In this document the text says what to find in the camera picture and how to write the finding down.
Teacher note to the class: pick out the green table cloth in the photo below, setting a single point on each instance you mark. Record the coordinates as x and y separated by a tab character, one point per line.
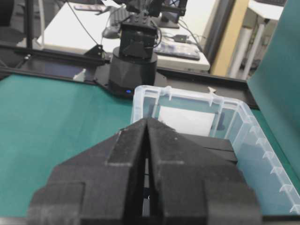
44	122

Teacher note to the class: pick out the white paper label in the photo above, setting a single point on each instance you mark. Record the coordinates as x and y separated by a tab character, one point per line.
187	121

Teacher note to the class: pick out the black right camera box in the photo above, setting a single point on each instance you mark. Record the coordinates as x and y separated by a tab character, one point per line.
218	146

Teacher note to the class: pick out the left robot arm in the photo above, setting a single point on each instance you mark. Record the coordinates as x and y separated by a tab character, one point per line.
134	63

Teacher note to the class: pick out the white desk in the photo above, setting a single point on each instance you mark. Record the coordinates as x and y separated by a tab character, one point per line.
78	31

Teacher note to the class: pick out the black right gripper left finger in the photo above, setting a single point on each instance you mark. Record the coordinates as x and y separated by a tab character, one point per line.
102	185

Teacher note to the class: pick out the clear plastic storage case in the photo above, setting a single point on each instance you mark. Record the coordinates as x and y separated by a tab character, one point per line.
235	122

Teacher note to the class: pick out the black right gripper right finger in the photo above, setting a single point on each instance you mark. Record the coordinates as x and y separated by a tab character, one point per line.
195	186

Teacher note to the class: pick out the black aluminium frame rail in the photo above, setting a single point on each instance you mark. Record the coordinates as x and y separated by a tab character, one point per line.
29	24

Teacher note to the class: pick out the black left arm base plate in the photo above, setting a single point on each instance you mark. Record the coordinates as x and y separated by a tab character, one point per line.
50	68

